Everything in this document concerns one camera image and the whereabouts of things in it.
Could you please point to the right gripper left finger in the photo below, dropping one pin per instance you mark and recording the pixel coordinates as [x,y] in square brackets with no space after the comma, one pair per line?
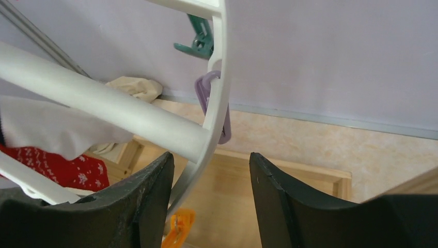
[130,213]

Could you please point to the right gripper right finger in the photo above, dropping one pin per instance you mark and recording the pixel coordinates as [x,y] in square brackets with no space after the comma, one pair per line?
[342,215]

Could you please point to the lilac plastic clip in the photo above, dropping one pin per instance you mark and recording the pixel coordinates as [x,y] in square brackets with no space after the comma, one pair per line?
[203,89]

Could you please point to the white round clip hanger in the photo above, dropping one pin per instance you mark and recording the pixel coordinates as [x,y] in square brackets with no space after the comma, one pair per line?
[179,135]

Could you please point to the orange plastic clip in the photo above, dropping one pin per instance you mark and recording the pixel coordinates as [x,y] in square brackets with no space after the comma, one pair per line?
[181,223]

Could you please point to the red snowflake sock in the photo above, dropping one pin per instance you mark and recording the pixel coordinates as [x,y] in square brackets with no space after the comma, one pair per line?
[83,172]

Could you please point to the beige crumpled cloth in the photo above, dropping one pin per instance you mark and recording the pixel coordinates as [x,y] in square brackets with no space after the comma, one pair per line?
[140,88]

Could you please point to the white sock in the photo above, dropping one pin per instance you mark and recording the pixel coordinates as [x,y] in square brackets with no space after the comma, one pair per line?
[54,128]

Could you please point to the teal plastic clip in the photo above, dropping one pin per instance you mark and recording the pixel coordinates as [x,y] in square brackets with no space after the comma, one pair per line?
[203,43]

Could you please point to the wooden drying rack frame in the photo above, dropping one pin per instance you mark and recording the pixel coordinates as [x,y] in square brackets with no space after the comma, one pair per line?
[273,185]

